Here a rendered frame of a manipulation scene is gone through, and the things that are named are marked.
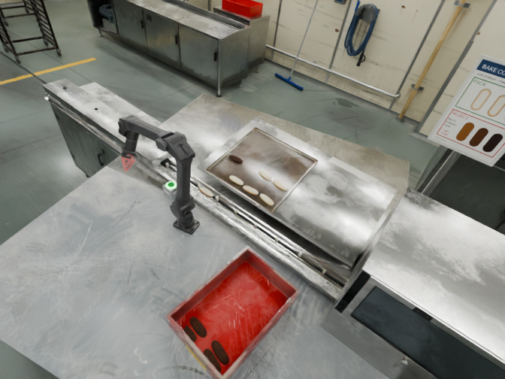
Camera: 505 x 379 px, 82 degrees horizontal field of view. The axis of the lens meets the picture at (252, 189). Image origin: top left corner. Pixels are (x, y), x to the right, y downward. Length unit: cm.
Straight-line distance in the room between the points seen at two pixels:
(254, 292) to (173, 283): 37
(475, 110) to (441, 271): 90
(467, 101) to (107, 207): 190
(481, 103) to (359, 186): 68
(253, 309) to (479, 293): 82
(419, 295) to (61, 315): 133
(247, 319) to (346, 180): 98
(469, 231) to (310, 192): 78
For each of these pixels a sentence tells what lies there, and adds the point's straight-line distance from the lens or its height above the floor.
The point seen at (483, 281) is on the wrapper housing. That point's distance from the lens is 125.
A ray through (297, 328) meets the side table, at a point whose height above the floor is 82.
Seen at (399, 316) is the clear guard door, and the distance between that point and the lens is 113.
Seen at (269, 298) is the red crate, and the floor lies 82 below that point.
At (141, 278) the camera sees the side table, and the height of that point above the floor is 82.
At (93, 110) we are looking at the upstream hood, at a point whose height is 92.
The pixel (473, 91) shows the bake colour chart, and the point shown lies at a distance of 177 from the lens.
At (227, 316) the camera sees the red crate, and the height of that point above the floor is 82.
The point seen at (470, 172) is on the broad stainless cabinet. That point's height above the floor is 76.
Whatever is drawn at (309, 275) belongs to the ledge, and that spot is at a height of 86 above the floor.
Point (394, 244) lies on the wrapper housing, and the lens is 115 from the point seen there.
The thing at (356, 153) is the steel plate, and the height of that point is 82.
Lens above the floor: 210
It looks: 45 degrees down
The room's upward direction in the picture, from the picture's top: 9 degrees clockwise
